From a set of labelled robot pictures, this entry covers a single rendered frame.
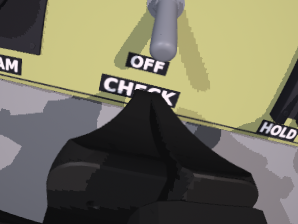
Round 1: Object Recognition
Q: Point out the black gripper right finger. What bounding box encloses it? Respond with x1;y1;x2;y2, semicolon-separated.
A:
149;92;259;208

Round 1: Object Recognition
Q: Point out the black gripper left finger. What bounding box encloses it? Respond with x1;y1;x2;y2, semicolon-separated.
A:
42;89;167;224

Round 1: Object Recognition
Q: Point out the yellow-green control panel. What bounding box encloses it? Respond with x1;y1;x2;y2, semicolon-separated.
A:
0;0;298;146

